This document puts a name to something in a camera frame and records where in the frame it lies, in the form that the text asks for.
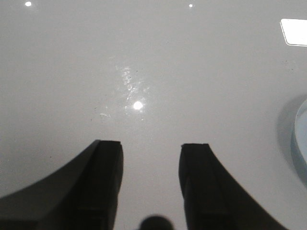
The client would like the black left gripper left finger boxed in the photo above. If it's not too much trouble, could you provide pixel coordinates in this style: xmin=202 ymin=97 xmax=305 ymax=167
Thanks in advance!
xmin=0 ymin=140 xmax=123 ymax=230

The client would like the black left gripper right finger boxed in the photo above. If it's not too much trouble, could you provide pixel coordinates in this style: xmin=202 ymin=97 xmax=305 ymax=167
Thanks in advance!
xmin=178 ymin=144 xmax=285 ymax=230

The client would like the light blue round plate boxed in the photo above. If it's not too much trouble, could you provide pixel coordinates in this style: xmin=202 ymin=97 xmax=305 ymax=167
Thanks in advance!
xmin=290 ymin=99 xmax=307 ymax=190

